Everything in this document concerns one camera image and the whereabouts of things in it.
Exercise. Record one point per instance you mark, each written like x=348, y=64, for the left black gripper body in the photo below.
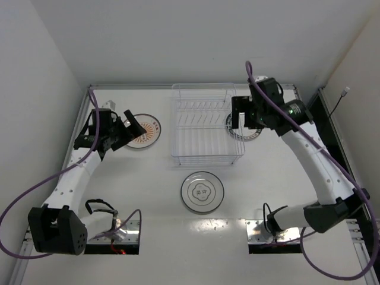
x=119, y=132

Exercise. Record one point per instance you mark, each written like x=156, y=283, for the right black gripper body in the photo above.
x=241, y=104

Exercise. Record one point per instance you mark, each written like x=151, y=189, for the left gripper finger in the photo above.
x=132, y=125
x=120, y=139

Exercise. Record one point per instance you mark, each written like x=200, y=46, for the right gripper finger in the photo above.
x=235, y=116
x=247, y=120

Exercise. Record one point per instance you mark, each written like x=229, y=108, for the orange sunburst plate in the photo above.
x=153, y=130

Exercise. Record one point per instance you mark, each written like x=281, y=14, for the green rimmed plate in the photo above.
x=244, y=134

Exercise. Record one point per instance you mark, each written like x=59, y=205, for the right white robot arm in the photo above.
x=337, y=196

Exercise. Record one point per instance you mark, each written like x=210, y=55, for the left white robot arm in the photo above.
x=56, y=227

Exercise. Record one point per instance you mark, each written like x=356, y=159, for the white plate dark rim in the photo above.
x=202, y=192

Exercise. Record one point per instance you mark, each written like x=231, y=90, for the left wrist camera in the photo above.
x=109, y=105

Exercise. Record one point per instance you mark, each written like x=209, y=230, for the black wall cable white plug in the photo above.
x=342, y=96

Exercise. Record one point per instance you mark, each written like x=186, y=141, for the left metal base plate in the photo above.
x=127, y=235

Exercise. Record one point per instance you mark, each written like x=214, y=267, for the metal base plate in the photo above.
x=258, y=235
x=127, y=235

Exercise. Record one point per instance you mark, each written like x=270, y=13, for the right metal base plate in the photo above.
x=258, y=235

